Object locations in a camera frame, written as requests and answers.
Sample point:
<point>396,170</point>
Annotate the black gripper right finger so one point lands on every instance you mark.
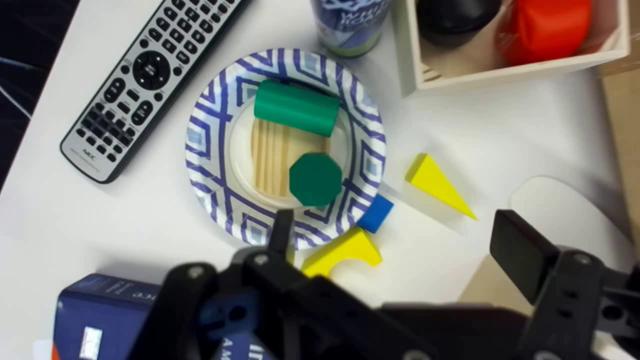
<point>567,293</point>

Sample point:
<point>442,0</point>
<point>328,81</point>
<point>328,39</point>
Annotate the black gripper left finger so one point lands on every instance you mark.
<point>293,313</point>

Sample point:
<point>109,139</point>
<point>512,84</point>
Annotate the green octagon block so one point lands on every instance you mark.
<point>314,180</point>

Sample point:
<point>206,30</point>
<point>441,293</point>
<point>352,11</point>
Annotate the yellow arch block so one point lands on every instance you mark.
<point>347,250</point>

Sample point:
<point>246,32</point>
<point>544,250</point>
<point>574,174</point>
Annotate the small blue block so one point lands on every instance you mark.
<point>374,214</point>

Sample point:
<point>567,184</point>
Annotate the plain wooden block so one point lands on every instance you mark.
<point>270,160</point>

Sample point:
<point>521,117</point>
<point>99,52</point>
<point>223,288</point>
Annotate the yellow triangle block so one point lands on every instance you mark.
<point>432,180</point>

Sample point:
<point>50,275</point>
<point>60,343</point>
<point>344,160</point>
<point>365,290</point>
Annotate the blue patterned paper bowl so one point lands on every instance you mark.
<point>212,152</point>

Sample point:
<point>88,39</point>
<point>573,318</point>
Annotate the green cylinder block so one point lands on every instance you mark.
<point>297,109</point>

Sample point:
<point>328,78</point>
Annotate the red block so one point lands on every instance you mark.
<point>546,30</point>

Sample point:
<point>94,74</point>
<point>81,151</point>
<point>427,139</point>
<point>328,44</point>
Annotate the black block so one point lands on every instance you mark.
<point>457,17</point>

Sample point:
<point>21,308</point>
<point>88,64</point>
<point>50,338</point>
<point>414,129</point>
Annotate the wooden shape sorter cube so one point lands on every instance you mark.
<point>491,286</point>

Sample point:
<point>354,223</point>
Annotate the flat wooden tray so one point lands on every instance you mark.
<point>622,152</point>

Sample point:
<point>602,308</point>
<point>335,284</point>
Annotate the blue hardcover book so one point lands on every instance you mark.
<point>100,313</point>

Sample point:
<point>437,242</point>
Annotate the small open wooden box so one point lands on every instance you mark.
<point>521,70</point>

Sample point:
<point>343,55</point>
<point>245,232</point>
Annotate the grey remote control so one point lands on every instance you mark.
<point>152,87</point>

